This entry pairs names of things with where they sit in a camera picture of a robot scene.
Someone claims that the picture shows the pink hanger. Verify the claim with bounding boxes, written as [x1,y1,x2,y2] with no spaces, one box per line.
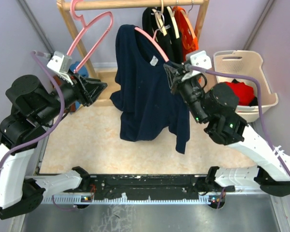
[134,27,169,62]
[61,0,114,75]

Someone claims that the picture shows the navy blue t shirt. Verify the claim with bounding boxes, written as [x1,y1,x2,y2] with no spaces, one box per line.
[110,25,190,154]

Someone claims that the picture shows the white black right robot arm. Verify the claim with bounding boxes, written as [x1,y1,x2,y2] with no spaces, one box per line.
[163,62,290,197]

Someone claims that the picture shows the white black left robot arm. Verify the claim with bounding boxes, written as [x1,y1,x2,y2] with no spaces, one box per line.
[0,74,107,220]

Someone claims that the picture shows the brown t shirt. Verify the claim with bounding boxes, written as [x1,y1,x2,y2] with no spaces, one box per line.
[53,75,76,113]

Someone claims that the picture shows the orange t shirt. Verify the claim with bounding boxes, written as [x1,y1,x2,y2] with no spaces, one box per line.
[172,6,199,61]

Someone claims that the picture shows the cream hanger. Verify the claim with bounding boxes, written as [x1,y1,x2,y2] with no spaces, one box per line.
[167,6,180,39]
[152,0,167,37]

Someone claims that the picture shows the black printed t shirt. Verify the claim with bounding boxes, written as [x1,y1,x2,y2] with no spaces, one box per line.
[142,7,159,37]

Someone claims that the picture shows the wooden hanger under orange shirt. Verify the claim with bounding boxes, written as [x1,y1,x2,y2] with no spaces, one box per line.
[175,6,196,43]

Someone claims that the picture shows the wooden clothes rack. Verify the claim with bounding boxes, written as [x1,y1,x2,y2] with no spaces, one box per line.
[56,0,210,107]

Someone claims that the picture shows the white laundry basket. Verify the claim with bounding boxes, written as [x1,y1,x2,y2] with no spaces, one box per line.
[213,50,278,123]

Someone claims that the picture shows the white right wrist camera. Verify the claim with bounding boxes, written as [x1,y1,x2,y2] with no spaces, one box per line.
[186,50,212,74]

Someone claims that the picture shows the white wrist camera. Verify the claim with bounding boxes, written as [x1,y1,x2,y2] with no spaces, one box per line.
[47,51,73,85]
[186,50,212,74]

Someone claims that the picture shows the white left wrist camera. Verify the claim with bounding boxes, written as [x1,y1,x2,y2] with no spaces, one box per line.
[47,51,73,85]

